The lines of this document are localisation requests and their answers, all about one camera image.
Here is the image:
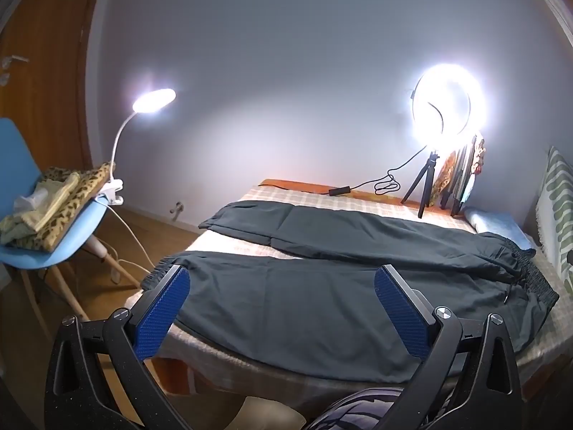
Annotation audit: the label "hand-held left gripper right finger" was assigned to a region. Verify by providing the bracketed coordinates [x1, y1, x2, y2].
[374, 264, 524, 430]

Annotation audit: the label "blue chair with wooden legs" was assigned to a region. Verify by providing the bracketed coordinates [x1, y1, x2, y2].
[0, 118, 144, 341]

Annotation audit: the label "black ring light cable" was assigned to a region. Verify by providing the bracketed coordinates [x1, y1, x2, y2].
[349, 143, 426, 197]

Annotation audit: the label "beige checked bed blanket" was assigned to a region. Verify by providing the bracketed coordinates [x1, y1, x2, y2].
[157, 185, 573, 408]

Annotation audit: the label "leopard print cloth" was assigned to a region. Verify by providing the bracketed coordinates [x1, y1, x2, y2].
[9, 163, 112, 252]

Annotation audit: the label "dark grey pants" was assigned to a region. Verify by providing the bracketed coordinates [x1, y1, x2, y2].
[141, 201, 560, 379]

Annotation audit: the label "person's striped trouser leg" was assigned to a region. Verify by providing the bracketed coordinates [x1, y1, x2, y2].
[309, 385, 448, 430]

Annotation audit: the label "pale yellow-green cloth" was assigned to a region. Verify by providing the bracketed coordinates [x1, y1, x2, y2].
[0, 172, 81, 247]

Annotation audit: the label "orange bed sheet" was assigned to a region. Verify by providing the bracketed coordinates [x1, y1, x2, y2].
[260, 179, 448, 209]

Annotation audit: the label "white lamp cable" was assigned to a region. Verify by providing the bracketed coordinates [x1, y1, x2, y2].
[105, 205, 155, 284]

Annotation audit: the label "white cushion with green pattern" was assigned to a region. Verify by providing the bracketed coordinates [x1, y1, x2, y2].
[535, 145, 573, 287]

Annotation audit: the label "white ring light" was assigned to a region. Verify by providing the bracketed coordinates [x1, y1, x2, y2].
[409, 63, 493, 151]

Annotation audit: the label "light blue pillow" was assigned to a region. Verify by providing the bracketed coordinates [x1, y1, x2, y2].
[463, 207, 538, 252]

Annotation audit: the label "metal door handle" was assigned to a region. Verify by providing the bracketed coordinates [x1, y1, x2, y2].
[0, 56, 28, 86]

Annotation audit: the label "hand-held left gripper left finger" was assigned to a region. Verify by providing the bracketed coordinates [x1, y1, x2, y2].
[44, 263, 191, 430]

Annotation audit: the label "wooden door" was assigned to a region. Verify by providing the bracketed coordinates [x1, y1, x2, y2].
[0, 0, 108, 180]

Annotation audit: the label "floral patterned cloth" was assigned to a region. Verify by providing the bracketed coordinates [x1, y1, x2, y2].
[436, 130, 488, 216]

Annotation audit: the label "black tripod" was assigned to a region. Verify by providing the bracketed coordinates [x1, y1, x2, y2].
[400, 150, 448, 219]

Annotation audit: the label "white clip lamp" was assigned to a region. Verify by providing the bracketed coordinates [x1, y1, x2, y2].
[92, 89, 177, 207]

